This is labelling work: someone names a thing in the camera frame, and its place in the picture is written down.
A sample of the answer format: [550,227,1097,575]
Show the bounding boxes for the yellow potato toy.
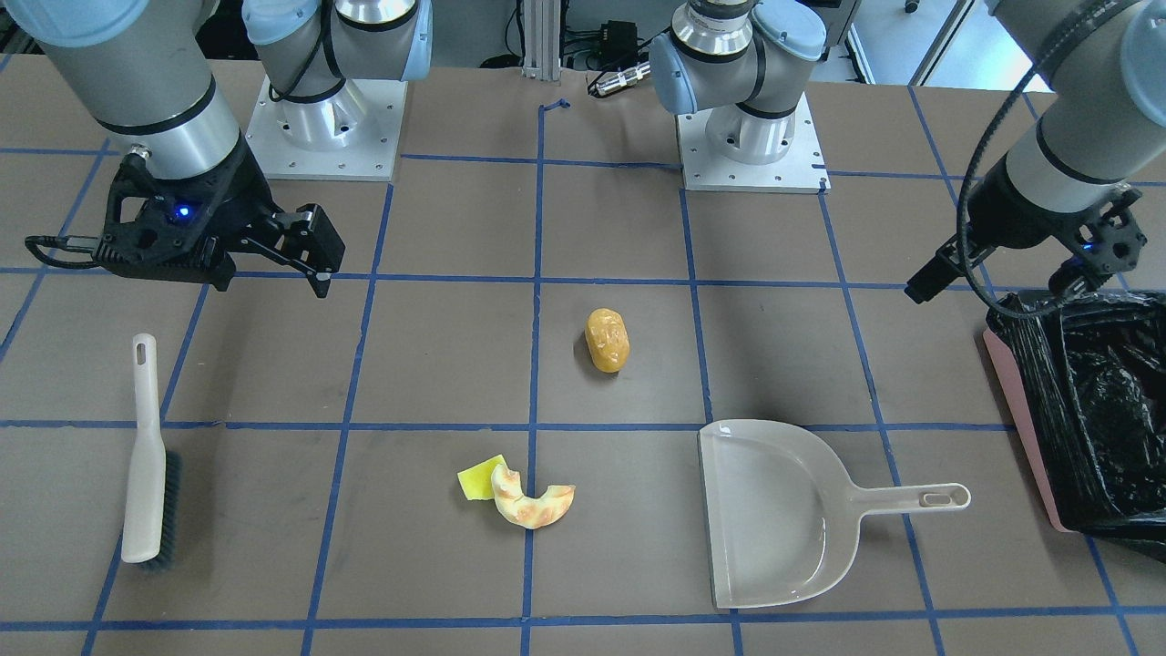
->
[584,308,630,374]

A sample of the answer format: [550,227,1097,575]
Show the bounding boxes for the black lined trash bin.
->
[984,291,1165,560]

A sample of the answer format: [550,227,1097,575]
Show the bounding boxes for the beige hand brush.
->
[120,333,182,570]

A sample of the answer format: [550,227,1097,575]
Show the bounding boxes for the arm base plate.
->
[244,79,409,182]
[676,96,833,193]

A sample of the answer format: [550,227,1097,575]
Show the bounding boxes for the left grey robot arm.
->
[649,1,1163,306]

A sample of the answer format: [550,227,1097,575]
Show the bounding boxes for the yellow green sponge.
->
[455,454,506,501]

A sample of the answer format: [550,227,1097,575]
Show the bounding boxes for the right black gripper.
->
[94,137,346,299]

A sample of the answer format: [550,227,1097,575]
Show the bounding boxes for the beige plastic dustpan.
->
[697,419,971,611]

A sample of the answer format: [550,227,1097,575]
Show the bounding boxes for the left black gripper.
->
[905,160,1149,304]

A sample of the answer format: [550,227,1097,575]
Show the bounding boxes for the aluminium frame post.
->
[520,0,562,86]

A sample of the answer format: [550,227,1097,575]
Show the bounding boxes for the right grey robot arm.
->
[5,1,433,298]

